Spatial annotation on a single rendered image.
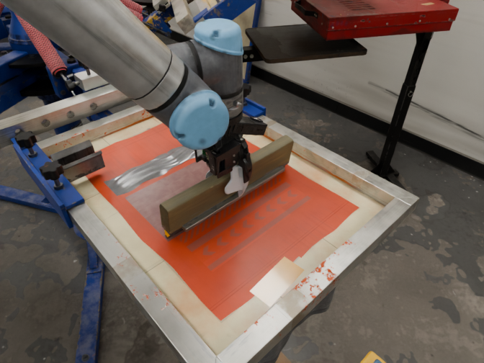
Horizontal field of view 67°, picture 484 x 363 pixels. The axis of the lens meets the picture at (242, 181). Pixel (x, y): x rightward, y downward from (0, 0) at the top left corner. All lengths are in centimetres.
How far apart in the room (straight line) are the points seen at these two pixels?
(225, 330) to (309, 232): 27
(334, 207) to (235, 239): 24
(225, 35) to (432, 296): 169
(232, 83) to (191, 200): 24
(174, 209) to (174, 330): 22
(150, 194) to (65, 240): 138
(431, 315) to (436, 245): 45
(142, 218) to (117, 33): 51
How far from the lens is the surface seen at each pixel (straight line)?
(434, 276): 210
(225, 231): 78
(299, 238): 78
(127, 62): 41
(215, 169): 70
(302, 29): 193
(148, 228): 81
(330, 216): 83
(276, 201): 85
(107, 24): 40
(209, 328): 66
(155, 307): 65
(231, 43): 59
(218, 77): 61
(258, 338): 61
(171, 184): 91
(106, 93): 116
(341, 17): 159
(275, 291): 69
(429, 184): 264
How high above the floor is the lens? 153
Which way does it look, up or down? 40 degrees down
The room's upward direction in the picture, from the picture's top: straight up
